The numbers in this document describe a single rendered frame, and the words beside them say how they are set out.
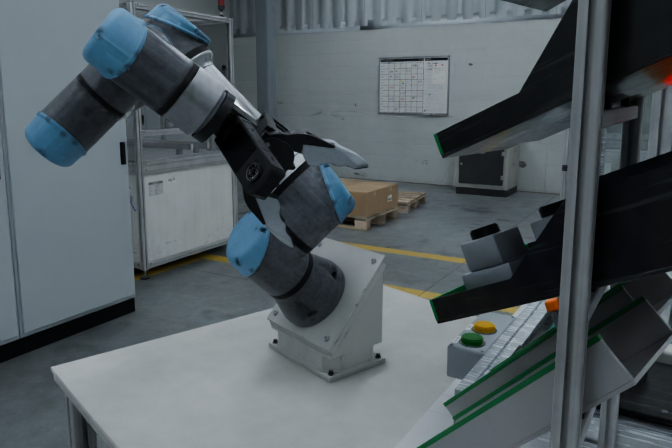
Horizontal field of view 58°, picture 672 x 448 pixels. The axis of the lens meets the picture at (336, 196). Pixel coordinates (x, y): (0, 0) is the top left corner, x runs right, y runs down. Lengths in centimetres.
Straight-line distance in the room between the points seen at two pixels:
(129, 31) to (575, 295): 52
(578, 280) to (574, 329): 4
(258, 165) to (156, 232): 431
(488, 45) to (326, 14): 285
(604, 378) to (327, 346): 73
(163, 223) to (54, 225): 144
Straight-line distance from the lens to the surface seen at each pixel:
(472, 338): 115
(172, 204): 506
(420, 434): 107
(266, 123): 77
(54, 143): 84
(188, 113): 72
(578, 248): 49
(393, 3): 1007
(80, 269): 389
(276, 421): 110
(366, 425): 108
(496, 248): 61
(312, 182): 112
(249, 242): 112
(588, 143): 48
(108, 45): 72
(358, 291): 121
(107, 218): 396
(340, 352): 121
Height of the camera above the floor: 140
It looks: 9 degrees down
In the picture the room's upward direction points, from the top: straight up
